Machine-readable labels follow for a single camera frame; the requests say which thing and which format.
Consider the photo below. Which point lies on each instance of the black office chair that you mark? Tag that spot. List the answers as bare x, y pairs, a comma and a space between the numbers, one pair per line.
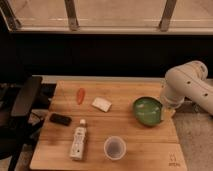
17, 131

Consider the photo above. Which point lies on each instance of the white plastic bottle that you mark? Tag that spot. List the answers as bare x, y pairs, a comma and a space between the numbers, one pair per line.
77, 147

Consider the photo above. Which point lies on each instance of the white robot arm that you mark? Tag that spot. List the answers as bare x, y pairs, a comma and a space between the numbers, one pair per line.
187, 81

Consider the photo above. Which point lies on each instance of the black rectangular case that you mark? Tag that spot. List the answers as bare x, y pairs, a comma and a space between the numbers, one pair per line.
60, 119

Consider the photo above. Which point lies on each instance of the green ceramic bowl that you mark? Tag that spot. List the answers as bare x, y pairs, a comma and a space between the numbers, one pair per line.
148, 111

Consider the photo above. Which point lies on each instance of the clear plastic cup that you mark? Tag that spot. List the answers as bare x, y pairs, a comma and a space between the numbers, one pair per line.
114, 148

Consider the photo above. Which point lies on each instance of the orange carrot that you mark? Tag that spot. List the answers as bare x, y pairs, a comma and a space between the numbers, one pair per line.
80, 96

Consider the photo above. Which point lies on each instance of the white sponge block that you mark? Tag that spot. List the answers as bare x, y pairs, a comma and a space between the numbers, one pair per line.
102, 104

